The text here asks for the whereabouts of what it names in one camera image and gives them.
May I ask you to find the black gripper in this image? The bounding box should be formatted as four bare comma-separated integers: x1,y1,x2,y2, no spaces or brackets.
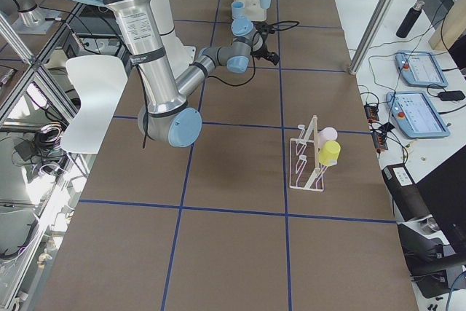
251,23,280,66

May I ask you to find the pink plastic cup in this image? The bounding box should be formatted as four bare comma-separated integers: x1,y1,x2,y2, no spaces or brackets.
318,127,338,143

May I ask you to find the yellow plastic cup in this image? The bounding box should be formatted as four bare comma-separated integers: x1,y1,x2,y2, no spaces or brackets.
318,141,341,167

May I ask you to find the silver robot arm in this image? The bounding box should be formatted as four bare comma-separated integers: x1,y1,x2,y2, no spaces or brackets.
72,0,280,147

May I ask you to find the white serving tray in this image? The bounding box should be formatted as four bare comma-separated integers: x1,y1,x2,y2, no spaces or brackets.
233,0,266,22

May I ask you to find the black water bottle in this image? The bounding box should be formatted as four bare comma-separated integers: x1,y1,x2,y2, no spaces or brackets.
395,0,425,39

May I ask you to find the far blue teach pendant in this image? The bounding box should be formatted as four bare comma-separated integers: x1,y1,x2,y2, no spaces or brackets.
395,51,448,87

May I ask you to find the blue teach pendant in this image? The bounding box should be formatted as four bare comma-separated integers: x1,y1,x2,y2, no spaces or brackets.
395,51,448,87
386,91,450,139

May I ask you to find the near blue teach pendant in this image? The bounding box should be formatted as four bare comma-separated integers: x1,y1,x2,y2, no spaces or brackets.
386,91,450,139

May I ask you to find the white plastic chair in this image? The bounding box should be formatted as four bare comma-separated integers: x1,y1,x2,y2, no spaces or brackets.
60,55,127,154

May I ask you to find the black power adapter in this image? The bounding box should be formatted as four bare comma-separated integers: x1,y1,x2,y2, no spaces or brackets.
438,90,465,101

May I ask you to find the black labelled box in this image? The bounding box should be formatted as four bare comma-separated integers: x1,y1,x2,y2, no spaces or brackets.
382,163,431,221

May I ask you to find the black monitor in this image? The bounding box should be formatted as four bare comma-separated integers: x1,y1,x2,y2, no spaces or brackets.
416,148,465,253

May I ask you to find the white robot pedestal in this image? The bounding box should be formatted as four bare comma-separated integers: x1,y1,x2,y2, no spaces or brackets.
150,0,196,78

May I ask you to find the aluminium frame post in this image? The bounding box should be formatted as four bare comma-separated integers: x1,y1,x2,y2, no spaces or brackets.
349,0,394,75

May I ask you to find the white wire cup rack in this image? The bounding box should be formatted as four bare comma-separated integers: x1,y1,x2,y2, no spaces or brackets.
288,115,335,192

